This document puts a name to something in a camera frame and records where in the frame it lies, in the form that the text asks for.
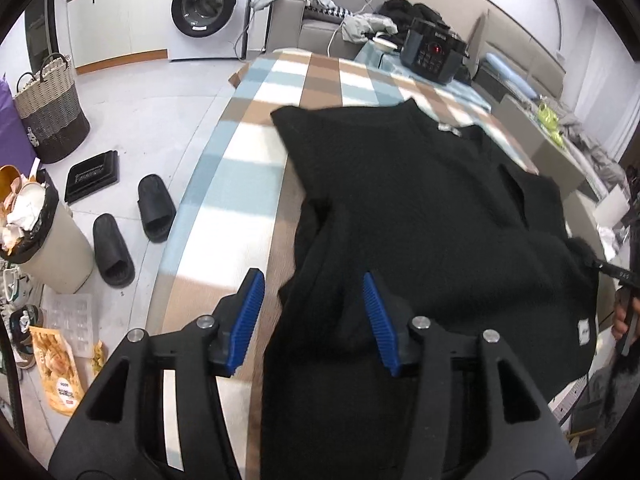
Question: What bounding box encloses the black slipper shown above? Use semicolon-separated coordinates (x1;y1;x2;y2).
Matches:
137;174;177;244
92;213;136;289

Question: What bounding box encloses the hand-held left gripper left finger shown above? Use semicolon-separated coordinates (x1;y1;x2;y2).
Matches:
47;267;266;480

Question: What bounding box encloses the orange snack bag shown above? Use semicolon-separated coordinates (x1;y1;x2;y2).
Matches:
29;325;84;417

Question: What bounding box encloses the white washing machine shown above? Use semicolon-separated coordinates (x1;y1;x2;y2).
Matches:
166;0;258;62

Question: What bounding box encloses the green plush toy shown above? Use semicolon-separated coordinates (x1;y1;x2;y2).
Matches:
535;102;567;147

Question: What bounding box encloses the black pressure cooker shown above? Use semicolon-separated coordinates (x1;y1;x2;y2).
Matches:
400;17;469;86

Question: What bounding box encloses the checkered tablecloth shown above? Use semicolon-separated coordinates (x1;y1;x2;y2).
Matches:
147;47;621;480

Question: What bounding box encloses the houndstooth pillow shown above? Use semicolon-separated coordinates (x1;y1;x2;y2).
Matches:
305;2;351;24

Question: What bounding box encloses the beige sofa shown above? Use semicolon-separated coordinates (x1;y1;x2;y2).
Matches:
265;0;372;61

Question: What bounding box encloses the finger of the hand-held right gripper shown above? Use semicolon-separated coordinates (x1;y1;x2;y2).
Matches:
592;257;640;291

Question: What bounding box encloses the beige trash bin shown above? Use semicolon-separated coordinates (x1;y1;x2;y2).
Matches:
0;180;96;295

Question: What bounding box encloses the white cable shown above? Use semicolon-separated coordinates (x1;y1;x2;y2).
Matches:
326;0;382;57

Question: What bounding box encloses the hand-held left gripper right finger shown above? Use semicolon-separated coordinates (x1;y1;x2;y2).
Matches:
362;271;576;480

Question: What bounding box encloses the small table with blue cloth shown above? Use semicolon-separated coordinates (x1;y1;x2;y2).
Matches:
357;40;493;111

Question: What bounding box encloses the black knit sweater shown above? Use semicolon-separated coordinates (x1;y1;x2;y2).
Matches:
260;99;601;480

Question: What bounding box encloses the person's right hand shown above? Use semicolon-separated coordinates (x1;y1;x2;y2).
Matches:
612;292;640;356

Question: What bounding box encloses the blue bed pillow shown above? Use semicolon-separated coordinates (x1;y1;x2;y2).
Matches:
482;52;539;102

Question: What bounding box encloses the black door frame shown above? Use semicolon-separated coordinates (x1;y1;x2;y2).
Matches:
25;0;57;77

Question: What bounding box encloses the woven laundry basket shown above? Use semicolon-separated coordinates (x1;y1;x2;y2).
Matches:
12;52;92;165

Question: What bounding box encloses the clear plastic tray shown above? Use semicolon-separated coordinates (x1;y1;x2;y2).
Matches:
42;294;94;359

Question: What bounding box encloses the white box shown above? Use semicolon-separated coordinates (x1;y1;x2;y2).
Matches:
592;185;632;227

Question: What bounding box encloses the purple bag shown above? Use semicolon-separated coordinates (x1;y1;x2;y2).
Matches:
0;75;42;172

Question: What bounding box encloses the black plastic tray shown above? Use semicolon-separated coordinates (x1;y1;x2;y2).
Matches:
64;150;121;205

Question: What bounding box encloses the gray garment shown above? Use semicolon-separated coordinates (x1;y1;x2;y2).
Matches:
341;12;399;44

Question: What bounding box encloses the gray duvet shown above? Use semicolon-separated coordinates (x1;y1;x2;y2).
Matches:
555;110;632;187

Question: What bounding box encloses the white kitchen counter cabinet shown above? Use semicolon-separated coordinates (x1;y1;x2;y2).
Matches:
65;0;173;74

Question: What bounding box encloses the orange paper bowl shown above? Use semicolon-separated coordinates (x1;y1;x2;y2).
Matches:
0;165;32;197

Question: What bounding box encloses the beige cabinet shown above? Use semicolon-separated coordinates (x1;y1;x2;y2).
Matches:
497;94;589;192

